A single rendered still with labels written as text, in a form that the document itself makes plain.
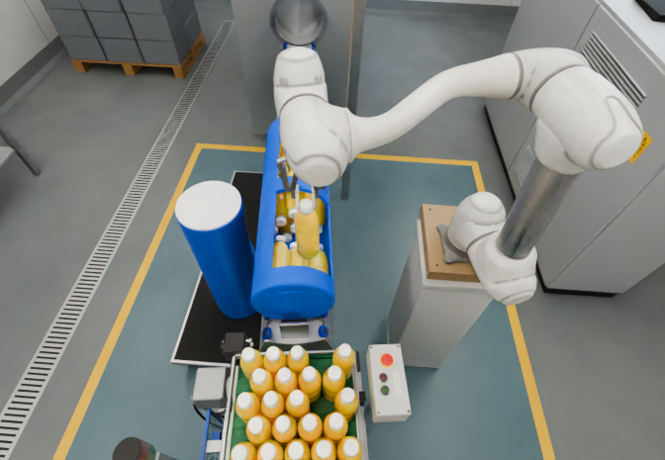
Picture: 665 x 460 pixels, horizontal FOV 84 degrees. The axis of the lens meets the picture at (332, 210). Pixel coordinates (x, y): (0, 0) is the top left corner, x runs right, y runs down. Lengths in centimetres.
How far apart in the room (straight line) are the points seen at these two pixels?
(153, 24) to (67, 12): 82
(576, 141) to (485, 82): 22
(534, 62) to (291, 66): 52
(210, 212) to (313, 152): 109
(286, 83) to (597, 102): 58
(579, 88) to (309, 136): 53
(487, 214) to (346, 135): 79
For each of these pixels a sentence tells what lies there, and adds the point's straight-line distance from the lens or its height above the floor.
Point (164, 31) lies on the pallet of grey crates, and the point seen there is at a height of 51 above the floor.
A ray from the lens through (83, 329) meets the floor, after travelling 285.
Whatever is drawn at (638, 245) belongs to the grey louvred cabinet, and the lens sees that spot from 266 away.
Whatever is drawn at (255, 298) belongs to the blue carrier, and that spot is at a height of 115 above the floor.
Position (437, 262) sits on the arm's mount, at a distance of 150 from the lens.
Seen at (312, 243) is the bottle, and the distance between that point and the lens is 112.
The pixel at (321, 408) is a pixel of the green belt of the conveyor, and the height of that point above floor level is 90.
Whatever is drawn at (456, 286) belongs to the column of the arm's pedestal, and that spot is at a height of 100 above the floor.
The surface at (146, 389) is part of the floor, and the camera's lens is 253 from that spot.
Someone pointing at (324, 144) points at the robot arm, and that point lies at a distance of 62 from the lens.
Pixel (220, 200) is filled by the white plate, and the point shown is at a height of 104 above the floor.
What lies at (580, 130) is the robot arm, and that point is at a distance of 85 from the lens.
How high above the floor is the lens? 227
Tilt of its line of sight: 51 degrees down
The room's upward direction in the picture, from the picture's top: 2 degrees clockwise
